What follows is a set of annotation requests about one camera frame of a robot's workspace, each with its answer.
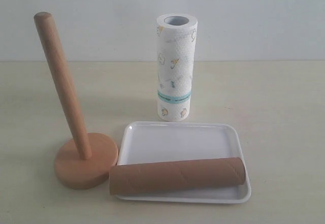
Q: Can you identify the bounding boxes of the white patterned paper towel roll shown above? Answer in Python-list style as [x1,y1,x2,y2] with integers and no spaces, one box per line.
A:
[156,13,198,121]

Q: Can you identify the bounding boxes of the brown cardboard tube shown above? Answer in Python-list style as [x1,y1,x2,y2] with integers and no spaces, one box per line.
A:
[109,157,246,196]

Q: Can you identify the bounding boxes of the wooden paper towel holder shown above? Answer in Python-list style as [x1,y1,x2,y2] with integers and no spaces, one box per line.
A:
[34,12,118,189]

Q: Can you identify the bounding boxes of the white rectangular tray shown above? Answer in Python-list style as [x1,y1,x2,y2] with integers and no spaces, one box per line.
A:
[117,121,251,204]

